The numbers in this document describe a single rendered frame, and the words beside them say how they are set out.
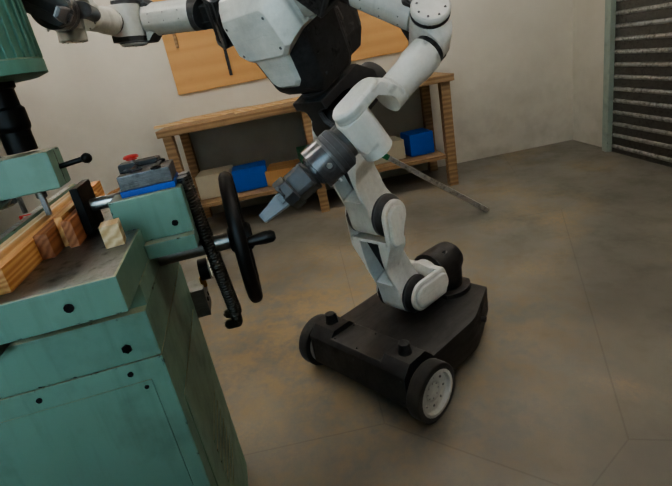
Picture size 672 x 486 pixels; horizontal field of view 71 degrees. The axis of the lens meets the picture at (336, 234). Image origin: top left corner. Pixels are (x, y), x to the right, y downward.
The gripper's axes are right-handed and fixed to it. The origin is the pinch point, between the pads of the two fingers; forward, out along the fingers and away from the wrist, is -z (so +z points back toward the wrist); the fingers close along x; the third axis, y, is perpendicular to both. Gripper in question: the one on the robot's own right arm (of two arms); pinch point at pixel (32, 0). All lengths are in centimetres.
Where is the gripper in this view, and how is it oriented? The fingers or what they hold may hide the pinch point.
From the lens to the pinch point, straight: 117.9
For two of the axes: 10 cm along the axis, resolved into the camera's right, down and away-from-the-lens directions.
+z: -2.3, -3.1, 9.2
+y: -4.1, 8.9, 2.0
